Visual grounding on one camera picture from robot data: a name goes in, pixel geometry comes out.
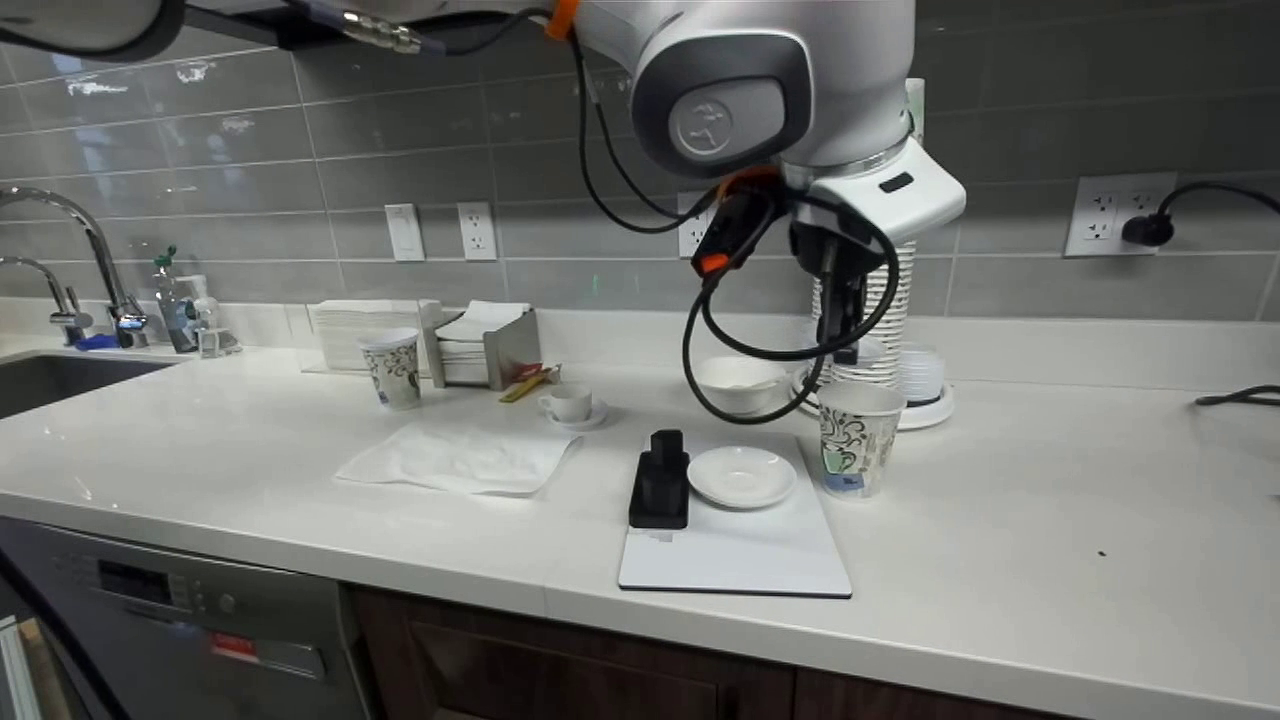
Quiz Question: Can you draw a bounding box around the black cable on counter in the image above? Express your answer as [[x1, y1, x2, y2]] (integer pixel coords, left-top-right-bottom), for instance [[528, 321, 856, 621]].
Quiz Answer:
[[1193, 379, 1280, 413]]

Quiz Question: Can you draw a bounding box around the white domed lid stack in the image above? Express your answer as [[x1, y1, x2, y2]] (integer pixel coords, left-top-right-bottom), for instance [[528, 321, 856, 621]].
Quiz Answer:
[[897, 347, 953, 407]]

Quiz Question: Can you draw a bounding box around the dark wood cabinet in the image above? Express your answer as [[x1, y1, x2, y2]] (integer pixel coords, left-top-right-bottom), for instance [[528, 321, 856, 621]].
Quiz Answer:
[[341, 584, 1071, 720]]

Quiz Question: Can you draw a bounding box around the white round plate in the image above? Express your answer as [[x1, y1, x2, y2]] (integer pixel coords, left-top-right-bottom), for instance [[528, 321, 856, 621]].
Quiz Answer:
[[789, 370, 959, 436]]

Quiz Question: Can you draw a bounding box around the white bowl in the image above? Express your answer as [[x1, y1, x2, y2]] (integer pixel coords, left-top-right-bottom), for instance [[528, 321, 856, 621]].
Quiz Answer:
[[688, 351, 794, 420]]

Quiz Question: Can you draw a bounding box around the stainless steel dishwasher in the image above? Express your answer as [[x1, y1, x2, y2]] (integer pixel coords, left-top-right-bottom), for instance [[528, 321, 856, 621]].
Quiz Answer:
[[0, 512, 378, 720]]

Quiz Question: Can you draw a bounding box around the white rectangular board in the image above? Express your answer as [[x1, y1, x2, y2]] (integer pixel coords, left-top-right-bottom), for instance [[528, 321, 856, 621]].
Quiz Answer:
[[615, 442, 856, 602]]

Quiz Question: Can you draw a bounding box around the small white creamer cup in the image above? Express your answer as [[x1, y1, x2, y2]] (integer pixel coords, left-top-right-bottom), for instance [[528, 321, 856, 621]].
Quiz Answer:
[[541, 379, 605, 430]]

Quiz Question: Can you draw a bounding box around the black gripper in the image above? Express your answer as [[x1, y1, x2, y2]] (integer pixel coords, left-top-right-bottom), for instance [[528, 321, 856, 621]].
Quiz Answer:
[[789, 210, 897, 368]]

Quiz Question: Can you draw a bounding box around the small black device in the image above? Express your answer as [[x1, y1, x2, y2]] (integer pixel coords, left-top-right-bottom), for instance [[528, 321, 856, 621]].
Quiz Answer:
[[623, 429, 695, 537]]

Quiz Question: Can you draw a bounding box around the patterned paper cup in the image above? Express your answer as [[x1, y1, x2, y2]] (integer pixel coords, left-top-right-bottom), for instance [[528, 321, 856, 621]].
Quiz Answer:
[[355, 328, 428, 413], [814, 368, 911, 500]]

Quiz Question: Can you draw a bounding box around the white paper napkin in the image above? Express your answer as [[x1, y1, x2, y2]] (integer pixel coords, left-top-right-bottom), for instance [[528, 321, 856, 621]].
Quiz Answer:
[[334, 414, 581, 500]]

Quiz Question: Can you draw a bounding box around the small chrome faucet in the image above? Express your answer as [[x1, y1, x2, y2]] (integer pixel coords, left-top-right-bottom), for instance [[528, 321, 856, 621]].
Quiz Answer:
[[0, 250, 92, 347]]

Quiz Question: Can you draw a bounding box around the black plug with cable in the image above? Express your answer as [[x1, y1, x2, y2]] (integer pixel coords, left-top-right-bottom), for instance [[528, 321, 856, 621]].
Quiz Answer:
[[1121, 177, 1280, 250]]

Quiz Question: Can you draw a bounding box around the tall chrome faucet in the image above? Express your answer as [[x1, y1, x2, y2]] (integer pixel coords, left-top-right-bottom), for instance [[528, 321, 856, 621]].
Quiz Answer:
[[0, 179, 151, 351]]

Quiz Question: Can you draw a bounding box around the dark kitchen sink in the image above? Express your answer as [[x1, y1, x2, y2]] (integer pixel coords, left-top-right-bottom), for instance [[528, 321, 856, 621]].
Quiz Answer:
[[0, 351, 173, 420]]

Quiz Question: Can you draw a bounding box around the white double wall outlet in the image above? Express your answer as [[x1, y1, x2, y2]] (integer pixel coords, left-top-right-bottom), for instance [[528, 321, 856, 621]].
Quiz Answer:
[[1059, 171, 1184, 260]]

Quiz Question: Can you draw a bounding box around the white single wall outlet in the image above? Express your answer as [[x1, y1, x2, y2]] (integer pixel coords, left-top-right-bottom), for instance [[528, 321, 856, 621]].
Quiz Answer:
[[676, 190, 719, 264], [382, 198, 428, 269], [456, 197, 502, 269]]

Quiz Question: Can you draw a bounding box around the clear plastic bottle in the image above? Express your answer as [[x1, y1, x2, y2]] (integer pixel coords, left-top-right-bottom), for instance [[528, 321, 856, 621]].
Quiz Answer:
[[131, 234, 245, 359]]

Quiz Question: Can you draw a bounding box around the white cardboard napkin box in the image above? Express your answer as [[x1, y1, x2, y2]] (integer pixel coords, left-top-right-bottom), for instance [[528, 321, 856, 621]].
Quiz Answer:
[[438, 301, 549, 395]]

